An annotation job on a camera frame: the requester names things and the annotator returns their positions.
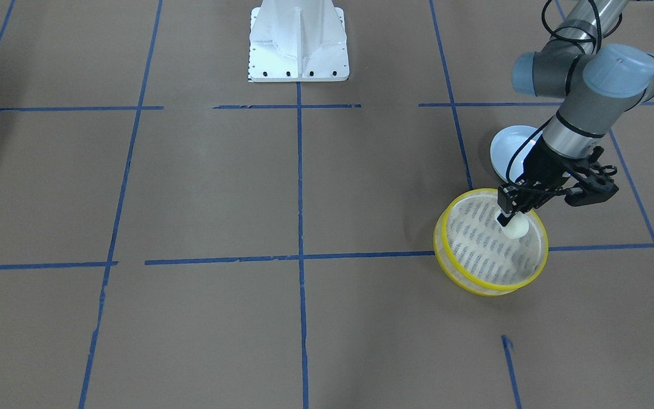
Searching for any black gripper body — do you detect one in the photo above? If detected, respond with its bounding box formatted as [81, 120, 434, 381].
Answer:
[498, 138, 589, 212]

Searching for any white steamed bun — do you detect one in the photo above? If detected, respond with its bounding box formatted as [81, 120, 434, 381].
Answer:
[499, 212, 530, 239]

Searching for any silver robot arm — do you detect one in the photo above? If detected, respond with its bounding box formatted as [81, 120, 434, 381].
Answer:
[497, 1, 654, 227]

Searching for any yellow round steamer basket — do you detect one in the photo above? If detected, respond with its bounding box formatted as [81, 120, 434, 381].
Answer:
[433, 189, 548, 296]

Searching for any light blue plate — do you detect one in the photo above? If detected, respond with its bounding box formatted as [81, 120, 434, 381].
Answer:
[490, 125, 542, 183]

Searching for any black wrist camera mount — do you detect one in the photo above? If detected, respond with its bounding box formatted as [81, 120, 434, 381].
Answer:
[561, 147, 619, 207]

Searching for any white pedestal column base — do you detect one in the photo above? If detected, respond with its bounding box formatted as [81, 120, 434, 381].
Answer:
[248, 1, 350, 82]

